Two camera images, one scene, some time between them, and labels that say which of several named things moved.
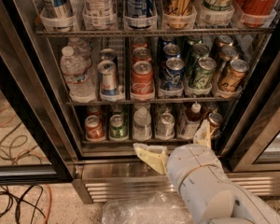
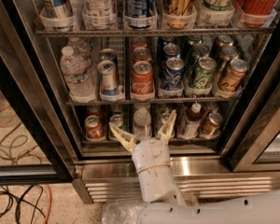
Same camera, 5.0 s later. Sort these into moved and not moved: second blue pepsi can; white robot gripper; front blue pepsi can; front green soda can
Moved: white robot gripper
Not moved: front blue pepsi can; second blue pepsi can; front green soda can
